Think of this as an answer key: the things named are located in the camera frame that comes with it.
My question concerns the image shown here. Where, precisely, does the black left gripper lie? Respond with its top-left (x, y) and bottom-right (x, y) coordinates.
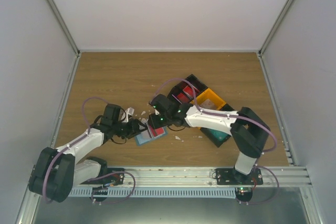
top-left (112, 118), bottom-right (148, 140)

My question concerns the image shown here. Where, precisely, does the red credit card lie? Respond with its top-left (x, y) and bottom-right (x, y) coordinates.
top-left (149, 126), bottom-right (166, 138)

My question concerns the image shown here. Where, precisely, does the blue card holder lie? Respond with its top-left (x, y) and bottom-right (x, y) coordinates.
top-left (135, 126), bottom-right (167, 146)

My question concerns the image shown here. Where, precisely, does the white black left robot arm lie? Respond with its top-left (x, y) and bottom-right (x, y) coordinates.
top-left (28, 103), bottom-right (147, 202)

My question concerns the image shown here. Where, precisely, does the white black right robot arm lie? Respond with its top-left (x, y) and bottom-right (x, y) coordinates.
top-left (148, 94), bottom-right (278, 185)

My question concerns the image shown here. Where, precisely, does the white pink card stack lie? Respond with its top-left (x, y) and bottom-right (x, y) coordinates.
top-left (201, 99), bottom-right (222, 110)

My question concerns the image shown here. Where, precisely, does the orange bin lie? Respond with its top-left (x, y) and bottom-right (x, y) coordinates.
top-left (196, 88), bottom-right (226, 110)

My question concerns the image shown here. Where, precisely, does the black bin near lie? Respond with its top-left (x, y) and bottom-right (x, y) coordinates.
top-left (200, 101), bottom-right (234, 147)

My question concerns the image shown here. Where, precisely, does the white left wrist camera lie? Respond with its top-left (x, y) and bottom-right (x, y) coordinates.
top-left (122, 107), bottom-right (134, 123)

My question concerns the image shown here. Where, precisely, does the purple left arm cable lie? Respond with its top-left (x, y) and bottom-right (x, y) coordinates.
top-left (41, 97), bottom-right (113, 204)

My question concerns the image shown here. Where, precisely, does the aluminium front rail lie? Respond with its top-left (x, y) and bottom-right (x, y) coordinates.
top-left (124, 166), bottom-right (312, 187)

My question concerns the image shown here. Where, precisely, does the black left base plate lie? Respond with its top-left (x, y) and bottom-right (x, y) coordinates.
top-left (80, 167), bottom-right (125, 188)

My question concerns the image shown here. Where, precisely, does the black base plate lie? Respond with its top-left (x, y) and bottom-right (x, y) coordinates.
top-left (80, 167), bottom-right (125, 188)
top-left (212, 168), bottom-right (264, 186)

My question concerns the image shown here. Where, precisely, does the grey slotted cable duct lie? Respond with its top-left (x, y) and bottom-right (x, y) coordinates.
top-left (68, 187), bottom-right (237, 198)

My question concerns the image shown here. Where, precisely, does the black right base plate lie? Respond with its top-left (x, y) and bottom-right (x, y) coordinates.
top-left (212, 168), bottom-right (264, 186)

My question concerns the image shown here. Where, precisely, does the aluminium frame post left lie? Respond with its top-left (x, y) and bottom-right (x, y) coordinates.
top-left (45, 0), bottom-right (80, 58)

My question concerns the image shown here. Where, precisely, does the aluminium frame post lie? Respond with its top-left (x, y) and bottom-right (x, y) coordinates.
top-left (45, 0), bottom-right (80, 58)
top-left (257, 0), bottom-right (296, 58)

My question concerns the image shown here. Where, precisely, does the aluminium frame post right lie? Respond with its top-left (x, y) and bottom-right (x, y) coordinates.
top-left (257, 0), bottom-right (296, 58)

